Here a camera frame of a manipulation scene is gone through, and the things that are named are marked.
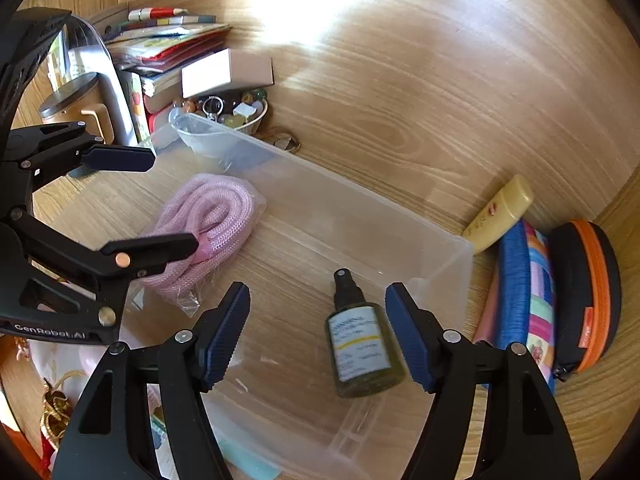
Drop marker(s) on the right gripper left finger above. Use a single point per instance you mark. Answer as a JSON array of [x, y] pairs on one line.
[[109, 435]]

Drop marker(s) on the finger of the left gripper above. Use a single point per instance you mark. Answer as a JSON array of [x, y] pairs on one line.
[[118, 158], [149, 255]]

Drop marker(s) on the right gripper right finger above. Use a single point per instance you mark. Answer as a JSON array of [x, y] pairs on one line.
[[524, 435]]

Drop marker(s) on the teal white small bottle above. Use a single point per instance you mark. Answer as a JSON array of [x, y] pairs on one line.
[[248, 462]]

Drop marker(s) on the dark green spray bottle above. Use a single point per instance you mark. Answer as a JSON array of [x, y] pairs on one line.
[[364, 355]]

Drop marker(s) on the red gold charm pouch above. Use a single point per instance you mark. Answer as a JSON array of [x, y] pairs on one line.
[[54, 414]]

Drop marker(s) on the white drawstring fabric pouch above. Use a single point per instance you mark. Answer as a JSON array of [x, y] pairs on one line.
[[66, 367]]

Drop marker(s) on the brown mug with lid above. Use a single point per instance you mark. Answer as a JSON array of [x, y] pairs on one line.
[[80, 100]]

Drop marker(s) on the silver metal bookend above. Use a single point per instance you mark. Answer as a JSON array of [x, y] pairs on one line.
[[78, 50]]

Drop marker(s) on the stack of books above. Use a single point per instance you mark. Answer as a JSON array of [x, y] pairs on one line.
[[149, 56]]

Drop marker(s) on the blue colourful fabric pouch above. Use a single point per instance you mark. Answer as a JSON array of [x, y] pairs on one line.
[[520, 303]]

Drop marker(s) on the white bowl of beads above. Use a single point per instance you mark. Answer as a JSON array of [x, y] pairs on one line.
[[240, 110]]

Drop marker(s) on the red white marker pen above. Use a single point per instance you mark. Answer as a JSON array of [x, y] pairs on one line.
[[154, 13]]

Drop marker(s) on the white cardboard box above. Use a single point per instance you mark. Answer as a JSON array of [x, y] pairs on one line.
[[226, 70]]

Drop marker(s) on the black orange zipper case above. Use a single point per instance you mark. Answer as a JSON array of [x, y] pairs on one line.
[[588, 296]]

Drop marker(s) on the clear plastic storage bin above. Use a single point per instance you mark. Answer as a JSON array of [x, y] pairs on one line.
[[278, 399]]

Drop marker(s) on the yellow lotion tube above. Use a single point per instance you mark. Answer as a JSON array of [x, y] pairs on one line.
[[499, 215]]

